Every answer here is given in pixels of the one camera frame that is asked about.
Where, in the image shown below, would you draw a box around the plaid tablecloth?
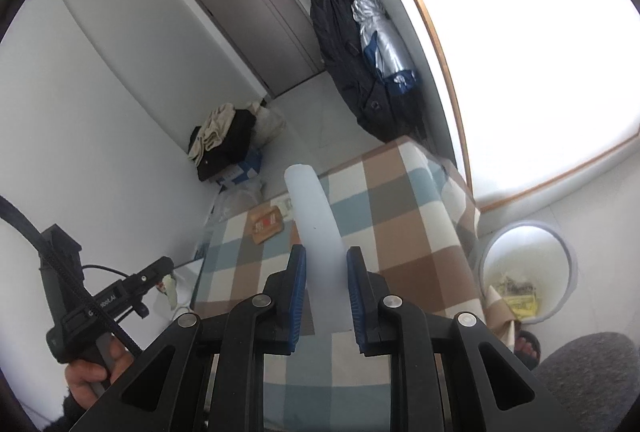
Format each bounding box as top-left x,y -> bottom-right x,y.
192,135 -> 523,432

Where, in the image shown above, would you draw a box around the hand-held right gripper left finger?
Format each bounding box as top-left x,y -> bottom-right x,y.
69,245 -> 308,432

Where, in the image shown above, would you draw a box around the person's left hand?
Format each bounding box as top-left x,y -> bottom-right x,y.
65,337 -> 136,405

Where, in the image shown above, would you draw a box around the wood-framed frosted window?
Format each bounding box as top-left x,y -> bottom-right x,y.
345,0 -> 640,213

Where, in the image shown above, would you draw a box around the white round waste bin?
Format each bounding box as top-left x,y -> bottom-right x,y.
478,220 -> 578,325

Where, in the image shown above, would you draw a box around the beige folded cloth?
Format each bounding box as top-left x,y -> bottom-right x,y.
187,103 -> 236,168

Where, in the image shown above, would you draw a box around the black folded cloth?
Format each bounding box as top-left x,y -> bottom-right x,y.
195,109 -> 256,183

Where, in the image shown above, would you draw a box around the clear plastic bag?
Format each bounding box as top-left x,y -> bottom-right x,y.
207,182 -> 266,233

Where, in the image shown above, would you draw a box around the person's left forearm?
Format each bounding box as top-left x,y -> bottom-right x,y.
61,394 -> 97,432

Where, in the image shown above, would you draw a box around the translucent white plastic bottle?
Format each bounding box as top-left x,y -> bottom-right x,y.
283,163 -> 353,335

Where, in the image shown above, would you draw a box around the black cable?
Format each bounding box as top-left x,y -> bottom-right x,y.
0,196 -> 144,354

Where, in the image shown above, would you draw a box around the brown snack packet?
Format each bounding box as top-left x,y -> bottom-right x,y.
248,206 -> 285,244

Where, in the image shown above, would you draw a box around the white plastic bag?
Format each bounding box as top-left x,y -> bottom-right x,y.
247,99 -> 287,145

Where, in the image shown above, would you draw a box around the yellow packets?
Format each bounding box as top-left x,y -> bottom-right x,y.
492,277 -> 538,318

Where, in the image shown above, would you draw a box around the small white tissue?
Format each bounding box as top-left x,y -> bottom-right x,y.
159,274 -> 180,310

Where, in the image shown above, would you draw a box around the silver folded umbrella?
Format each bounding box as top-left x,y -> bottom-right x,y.
351,0 -> 418,95

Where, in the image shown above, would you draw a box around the blue cardboard box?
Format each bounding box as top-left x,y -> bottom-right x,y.
217,147 -> 263,190

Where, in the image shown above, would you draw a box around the black slipper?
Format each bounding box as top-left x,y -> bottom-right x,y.
512,331 -> 543,370

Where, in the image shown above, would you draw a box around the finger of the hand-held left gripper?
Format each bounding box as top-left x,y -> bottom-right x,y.
125,256 -> 176,295

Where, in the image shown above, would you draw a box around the grey door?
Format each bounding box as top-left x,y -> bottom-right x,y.
173,0 -> 326,99

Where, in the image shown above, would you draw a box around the black hanging bag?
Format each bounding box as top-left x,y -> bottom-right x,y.
310,0 -> 426,143

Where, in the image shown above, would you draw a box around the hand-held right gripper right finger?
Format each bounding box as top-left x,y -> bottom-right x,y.
346,247 -> 582,432

